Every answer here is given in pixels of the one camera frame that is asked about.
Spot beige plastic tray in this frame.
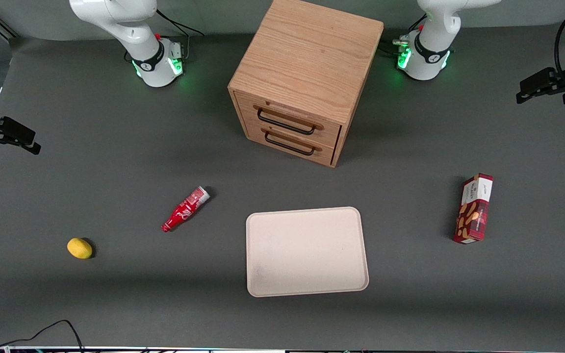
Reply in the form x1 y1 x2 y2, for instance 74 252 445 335
246 206 369 298

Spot black left arm base cables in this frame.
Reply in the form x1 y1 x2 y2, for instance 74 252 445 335
380 14 426 57

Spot wooden drawer with short handle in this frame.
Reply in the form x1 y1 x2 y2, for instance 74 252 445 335
244 122 337 166

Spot wooden drawer cabinet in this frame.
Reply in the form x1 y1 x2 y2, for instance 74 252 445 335
228 0 385 168

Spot wooden drawer with long handle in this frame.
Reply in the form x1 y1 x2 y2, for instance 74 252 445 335
234 91 342 148

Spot black right arm base cable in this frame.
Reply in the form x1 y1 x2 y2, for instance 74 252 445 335
156 9 205 39

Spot long black drawer handle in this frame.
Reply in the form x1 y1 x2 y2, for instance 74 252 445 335
257 108 317 136

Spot short black drawer handle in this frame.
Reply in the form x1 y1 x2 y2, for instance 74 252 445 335
264 130 315 156

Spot yellow lemon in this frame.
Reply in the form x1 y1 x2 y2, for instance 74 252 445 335
67 238 93 259

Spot red soda bottle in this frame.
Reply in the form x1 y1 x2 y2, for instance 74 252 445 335
161 186 211 233

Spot black table edge cable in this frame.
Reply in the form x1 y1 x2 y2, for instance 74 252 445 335
0 320 85 353

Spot red cookie box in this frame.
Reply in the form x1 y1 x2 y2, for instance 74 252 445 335
453 173 494 245

